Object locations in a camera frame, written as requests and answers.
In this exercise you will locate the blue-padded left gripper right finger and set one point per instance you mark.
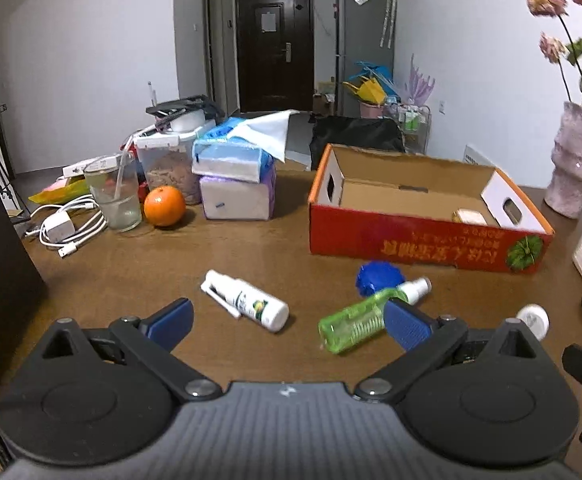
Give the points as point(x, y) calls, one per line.
point(428, 344)

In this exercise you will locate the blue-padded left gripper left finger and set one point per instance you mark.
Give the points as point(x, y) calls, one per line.
point(148, 344)

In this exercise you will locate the green spray bottle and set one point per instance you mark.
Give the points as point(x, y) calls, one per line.
point(353, 325)

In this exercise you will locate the blue plastic lid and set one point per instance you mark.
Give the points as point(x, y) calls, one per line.
point(377, 275)

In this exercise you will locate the small white round jar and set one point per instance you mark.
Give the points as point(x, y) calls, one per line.
point(536, 319)

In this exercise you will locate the white spray bottle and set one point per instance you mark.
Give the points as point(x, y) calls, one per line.
point(240, 298)

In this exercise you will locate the red cardboard box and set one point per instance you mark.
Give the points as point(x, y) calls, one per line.
point(396, 207)

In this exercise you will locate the orange fruit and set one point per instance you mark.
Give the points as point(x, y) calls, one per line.
point(164, 206)

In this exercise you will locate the purple tissue pack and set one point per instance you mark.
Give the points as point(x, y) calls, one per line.
point(226, 199)

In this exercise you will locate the clear glass with straw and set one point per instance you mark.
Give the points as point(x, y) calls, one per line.
point(114, 185)

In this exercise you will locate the yellow snack bag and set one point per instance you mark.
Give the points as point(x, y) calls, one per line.
point(61, 192)

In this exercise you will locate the clear food container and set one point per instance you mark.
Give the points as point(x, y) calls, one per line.
point(166, 159)

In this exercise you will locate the black bag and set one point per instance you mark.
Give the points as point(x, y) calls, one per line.
point(381, 134)

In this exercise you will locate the blue tissue pack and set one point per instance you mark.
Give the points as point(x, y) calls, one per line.
point(242, 149)

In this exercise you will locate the pink textured vase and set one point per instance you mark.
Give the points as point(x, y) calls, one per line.
point(564, 192)

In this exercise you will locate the grey refrigerator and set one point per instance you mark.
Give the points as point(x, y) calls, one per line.
point(361, 36)

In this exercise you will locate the dark wooden door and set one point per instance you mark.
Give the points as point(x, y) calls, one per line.
point(275, 47)

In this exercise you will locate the white charger with cable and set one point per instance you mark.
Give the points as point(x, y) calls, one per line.
point(59, 232)

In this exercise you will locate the metal wire cart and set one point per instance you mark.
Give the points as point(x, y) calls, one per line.
point(414, 124)

